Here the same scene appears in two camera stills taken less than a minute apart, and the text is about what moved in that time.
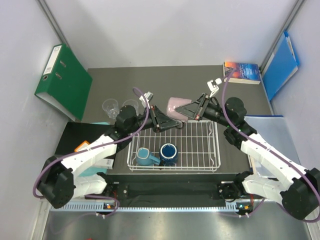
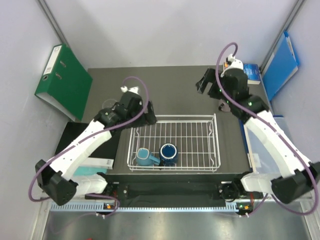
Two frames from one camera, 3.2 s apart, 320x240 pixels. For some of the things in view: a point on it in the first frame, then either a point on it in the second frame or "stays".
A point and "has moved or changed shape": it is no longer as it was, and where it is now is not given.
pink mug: x=173 y=102 has moved or changed shape
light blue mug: x=144 y=158 stays
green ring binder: x=65 y=82 stays
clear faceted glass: x=111 y=106 stays
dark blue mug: x=168 y=155 stays
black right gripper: x=193 y=109 → x=209 y=77
